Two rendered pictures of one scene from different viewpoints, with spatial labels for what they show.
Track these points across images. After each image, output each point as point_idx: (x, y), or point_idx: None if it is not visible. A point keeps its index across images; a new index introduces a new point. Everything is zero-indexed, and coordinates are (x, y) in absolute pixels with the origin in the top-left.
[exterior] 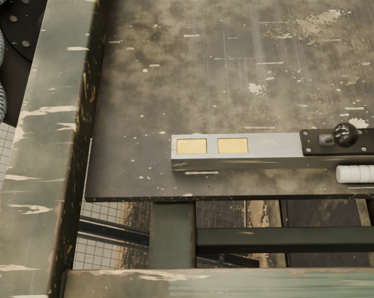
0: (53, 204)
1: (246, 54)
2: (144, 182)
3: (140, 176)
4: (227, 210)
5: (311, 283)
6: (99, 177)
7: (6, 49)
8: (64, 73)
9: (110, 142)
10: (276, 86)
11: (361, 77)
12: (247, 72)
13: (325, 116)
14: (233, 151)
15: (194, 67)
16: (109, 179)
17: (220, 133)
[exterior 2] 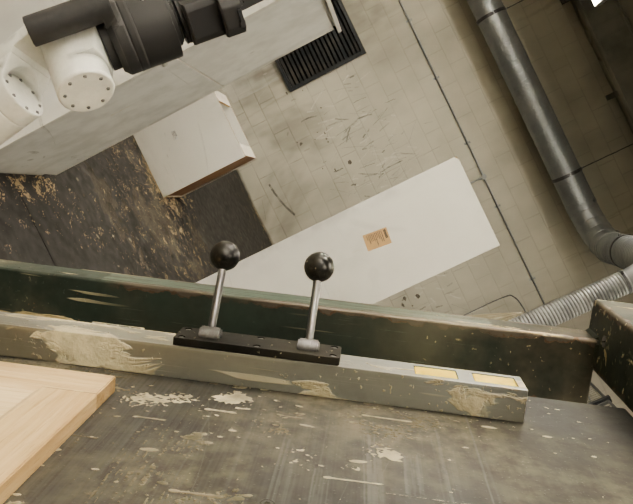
0: None
1: (403, 501)
2: (550, 405)
3: (558, 410)
4: None
5: (359, 307)
6: (617, 417)
7: None
8: None
9: (626, 440)
10: (348, 451)
11: (177, 435)
12: (404, 475)
13: (274, 411)
14: (434, 369)
15: (522, 500)
16: (601, 414)
17: (450, 422)
